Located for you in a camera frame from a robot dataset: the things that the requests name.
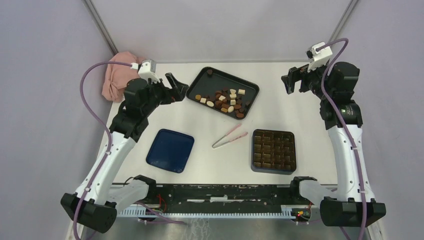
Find pink cloth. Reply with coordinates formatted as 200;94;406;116
101;51;146;103

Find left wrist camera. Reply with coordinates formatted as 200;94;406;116
137;59;160;83

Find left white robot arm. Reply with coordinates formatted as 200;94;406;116
60;73;189;233

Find blue chocolate box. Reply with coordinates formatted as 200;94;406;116
250;129;298;175

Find pink cat paw tongs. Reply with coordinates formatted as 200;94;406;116
211;123;248;149

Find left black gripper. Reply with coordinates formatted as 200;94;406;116
142;72;189;116

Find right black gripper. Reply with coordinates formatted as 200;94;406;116
282;57;334;101

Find black chocolate tray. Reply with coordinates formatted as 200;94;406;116
186;66;260;120

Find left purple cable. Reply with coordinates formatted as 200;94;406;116
72;61;186;240

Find blue tin lid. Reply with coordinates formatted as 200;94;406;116
146;129;195;174

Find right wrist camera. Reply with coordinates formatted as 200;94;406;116
306;41;333;73

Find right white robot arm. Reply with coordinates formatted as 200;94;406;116
281;61;387;227

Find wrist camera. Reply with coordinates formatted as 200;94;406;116
137;59;160;83
306;41;333;73

